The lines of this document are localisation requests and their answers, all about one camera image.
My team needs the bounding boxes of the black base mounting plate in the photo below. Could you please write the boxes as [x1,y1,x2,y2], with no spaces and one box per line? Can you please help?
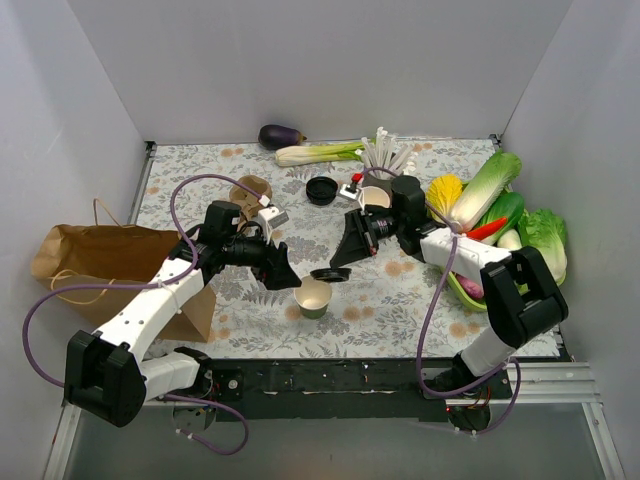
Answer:
[154,357,517,424]

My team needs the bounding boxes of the brown paper bag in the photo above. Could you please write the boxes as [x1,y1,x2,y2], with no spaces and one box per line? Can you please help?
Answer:
[31,223,216,343]

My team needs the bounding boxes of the floral patterned table mat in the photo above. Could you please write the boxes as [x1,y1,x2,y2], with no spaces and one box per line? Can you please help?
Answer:
[99,138,562,360]

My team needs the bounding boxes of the toy green lettuce head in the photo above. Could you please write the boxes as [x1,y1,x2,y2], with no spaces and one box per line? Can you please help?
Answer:
[518,209,567,285]

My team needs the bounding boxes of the green plastic tray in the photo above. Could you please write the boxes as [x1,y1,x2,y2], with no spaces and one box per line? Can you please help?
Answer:
[439,199,567,312]

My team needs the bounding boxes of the brown cardboard cup carrier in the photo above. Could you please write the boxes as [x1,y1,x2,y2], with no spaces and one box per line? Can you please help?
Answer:
[229,175,272,220]

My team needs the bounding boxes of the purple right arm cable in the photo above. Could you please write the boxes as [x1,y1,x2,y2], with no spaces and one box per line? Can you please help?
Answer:
[362,167,522,437]

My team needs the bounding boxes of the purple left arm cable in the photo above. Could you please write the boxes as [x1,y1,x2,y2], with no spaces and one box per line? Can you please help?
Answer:
[22,173,266,456]

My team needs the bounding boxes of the stack of black lids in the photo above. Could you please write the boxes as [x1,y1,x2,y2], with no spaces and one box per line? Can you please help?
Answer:
[305,176,338,206]

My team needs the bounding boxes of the green white toy leek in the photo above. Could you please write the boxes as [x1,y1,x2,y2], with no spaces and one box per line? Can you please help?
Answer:
[275,142,364,167]

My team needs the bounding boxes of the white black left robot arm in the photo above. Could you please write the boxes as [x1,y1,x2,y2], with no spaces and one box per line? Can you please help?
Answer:
[64,201,301,427]

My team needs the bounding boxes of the large toy napa cabbage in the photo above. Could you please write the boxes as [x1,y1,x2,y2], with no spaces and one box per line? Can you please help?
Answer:
[449,150,522,233]

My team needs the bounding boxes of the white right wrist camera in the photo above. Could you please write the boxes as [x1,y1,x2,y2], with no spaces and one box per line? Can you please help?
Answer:
[338,173,363,201]

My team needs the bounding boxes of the purple toy onion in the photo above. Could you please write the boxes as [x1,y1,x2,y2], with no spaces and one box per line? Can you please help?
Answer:
[457,276,484,300]

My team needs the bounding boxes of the brown cup with straws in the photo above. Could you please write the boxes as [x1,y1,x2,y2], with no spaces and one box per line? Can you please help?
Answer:
[357,126,417,180]

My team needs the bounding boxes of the orange toy carrot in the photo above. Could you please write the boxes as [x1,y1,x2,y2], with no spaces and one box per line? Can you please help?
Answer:
[466,217,508,241]

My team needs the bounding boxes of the purple toy eggplant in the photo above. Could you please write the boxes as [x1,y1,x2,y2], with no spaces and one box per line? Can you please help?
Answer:
[258,124,307,151]

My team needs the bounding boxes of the green white paper cup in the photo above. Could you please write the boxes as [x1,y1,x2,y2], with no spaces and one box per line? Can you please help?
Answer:
[294,276,332,320]

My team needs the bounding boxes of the black plastic coffee lid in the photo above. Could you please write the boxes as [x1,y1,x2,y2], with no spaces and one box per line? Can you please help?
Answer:
[310,267,352,283]

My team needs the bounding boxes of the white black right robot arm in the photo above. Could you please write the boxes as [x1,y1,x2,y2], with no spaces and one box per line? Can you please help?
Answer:
[330,175,568,398]

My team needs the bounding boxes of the stack of paper cups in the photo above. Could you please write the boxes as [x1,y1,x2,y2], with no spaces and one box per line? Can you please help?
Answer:
[361,186,391,208]

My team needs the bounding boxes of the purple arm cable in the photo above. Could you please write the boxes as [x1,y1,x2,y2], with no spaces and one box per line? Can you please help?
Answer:
[22,173,266,456]
[362,167,522,437]

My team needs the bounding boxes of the aluminium frame rail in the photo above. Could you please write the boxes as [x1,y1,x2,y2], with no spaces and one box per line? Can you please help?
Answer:
[45,362,624,479]

